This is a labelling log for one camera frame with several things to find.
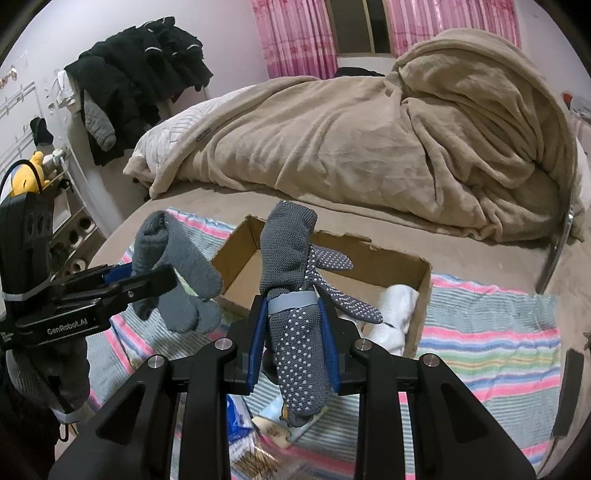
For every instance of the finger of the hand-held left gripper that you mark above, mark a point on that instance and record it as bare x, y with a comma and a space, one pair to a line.
147, 284
115, 275

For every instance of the grey dotted glove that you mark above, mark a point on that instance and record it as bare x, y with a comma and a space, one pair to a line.
286, 249

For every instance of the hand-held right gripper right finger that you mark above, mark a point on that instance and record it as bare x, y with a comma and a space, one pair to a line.
331, 350

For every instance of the yellow plush toy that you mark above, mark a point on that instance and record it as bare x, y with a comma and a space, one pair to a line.
25, 177

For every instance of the window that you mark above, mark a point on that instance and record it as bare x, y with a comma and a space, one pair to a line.
355, 27

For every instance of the grey quilted sleeve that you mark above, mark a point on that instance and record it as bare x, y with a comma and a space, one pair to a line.
99, 120

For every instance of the pink curtain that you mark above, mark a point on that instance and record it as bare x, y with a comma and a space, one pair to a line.
452, 23
295, 37

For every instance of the white sock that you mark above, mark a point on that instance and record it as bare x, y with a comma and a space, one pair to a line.
397, 314

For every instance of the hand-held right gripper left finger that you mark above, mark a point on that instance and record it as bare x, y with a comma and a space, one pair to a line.
258, 341

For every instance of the cardboard box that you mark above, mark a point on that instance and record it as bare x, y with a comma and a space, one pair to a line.
415, 286

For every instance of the plain grey sock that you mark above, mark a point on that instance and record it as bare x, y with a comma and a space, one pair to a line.
194, 272

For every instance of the blue and white packet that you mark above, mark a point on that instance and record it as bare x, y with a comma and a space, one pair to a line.
238, 420

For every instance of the pile of black clothes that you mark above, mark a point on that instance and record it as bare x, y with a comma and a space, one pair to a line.
120, 69

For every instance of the beige fleece blanket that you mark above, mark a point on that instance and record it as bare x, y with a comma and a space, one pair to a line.
346, 138

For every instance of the white patterned pillow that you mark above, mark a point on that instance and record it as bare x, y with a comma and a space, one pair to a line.
171, 134

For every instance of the striped blanket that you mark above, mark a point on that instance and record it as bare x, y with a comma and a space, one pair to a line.
485, 341

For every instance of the dark cloth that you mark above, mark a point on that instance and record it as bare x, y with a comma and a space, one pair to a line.
358, 72

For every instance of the person's left hand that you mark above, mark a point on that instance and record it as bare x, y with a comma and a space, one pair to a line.
46, 374

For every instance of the metal chair leg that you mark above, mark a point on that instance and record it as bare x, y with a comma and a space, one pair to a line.
556, 254

